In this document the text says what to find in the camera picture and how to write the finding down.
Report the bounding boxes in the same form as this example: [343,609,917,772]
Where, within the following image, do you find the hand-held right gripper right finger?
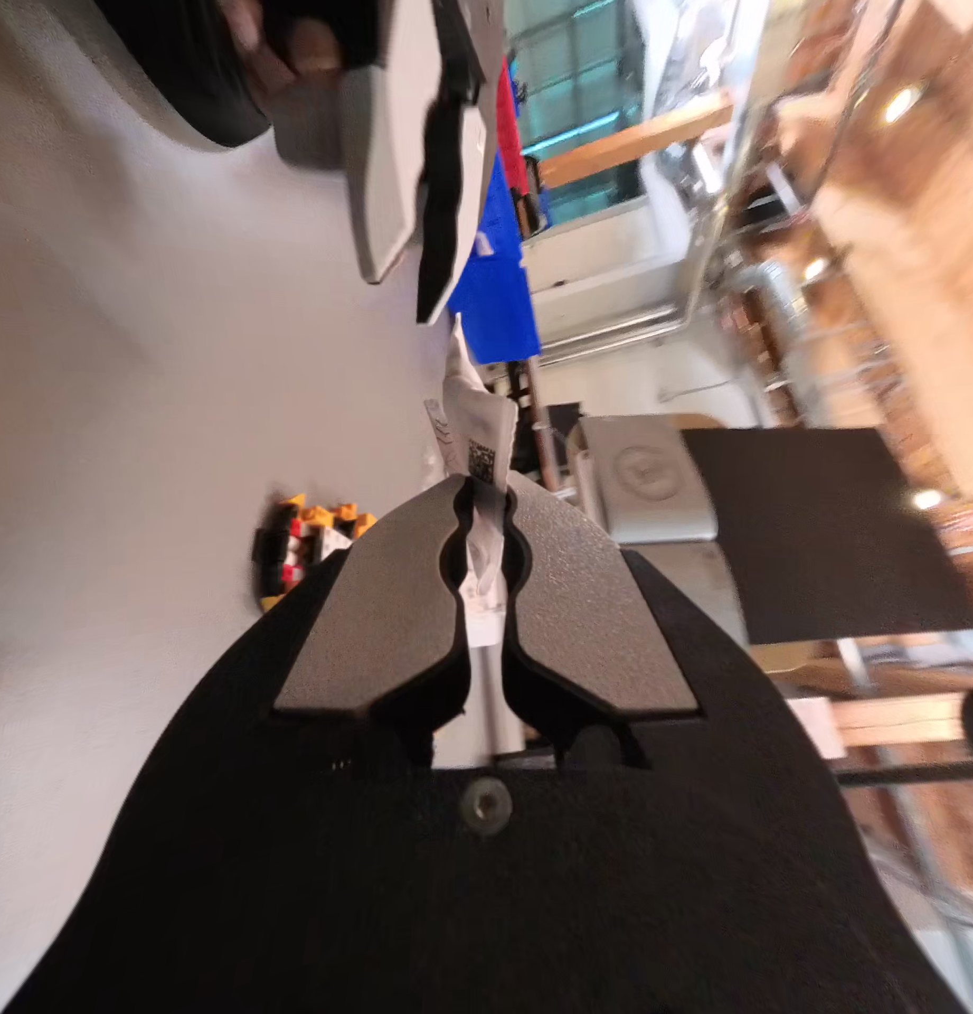
[502,470,701,724]

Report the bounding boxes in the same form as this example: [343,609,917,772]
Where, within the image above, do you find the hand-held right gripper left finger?
[272,473,473,719]

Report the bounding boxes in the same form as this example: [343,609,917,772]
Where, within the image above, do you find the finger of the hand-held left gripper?
[415,0,509,326]
[339,0,443,286]

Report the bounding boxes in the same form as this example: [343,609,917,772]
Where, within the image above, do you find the blue plastic bin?
[445,151,544,367]

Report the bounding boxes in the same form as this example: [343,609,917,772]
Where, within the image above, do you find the white printed paper bag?
[423,311,521,651]

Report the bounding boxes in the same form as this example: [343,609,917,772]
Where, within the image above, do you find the yellow lego car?
[251,493,378,615]

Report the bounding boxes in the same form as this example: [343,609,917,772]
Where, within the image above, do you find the person's left hand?
[221,0,346,88]

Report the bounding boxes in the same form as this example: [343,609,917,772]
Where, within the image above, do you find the red plastic bin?
[496,55,531,195]

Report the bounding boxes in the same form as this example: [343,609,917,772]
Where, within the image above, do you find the window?
[504,0,646,227]

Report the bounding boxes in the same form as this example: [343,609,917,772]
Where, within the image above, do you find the person's dark knit sweater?
[94,0,275,150]

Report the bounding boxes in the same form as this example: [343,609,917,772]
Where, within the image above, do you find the silver device with round logo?
[577,414,721,546]

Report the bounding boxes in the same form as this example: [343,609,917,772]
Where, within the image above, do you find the black flat panel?
[683,426,973,646]

